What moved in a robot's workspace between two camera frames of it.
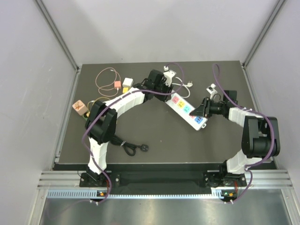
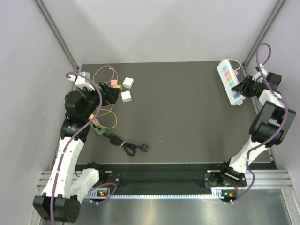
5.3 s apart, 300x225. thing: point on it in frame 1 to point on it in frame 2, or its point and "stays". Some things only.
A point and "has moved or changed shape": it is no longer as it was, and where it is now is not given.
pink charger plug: (117, 84) has moved or changed shape
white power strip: (183, 108) to (228, 80)
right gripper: (204, 109) to (242, 87)
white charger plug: (127, 82) stays
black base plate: (133, 177) stays
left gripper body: (162, 87) to (92, 99)
